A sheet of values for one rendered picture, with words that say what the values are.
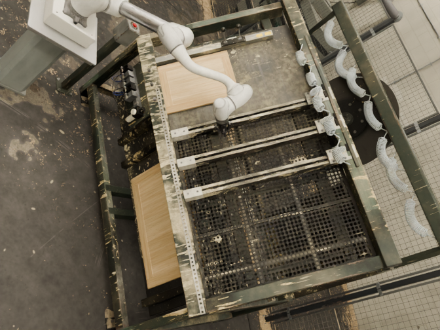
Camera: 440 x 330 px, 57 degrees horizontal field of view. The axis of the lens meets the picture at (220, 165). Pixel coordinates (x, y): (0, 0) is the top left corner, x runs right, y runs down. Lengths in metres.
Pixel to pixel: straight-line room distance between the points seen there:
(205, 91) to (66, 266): 1.61
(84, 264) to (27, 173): 0.78
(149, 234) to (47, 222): 0.73
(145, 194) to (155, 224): 0.27
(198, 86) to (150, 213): 1.05
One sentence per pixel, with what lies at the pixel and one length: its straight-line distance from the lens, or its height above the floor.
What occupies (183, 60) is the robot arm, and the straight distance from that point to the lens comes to 2.62.
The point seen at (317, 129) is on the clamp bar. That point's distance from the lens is 2.88.
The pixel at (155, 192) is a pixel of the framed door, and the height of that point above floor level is 0.49.
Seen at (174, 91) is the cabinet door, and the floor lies 0.96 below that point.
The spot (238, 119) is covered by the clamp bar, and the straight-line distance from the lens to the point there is 2.93.
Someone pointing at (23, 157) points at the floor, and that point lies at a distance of 3.28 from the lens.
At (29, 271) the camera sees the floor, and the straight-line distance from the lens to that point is 2.99.
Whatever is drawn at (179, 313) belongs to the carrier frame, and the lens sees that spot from 2.70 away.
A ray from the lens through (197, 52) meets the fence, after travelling 3.32.
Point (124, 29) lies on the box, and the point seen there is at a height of 0.88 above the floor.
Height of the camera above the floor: 2.53
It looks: 29 degrees down
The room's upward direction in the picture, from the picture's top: 62 degrees clockwise
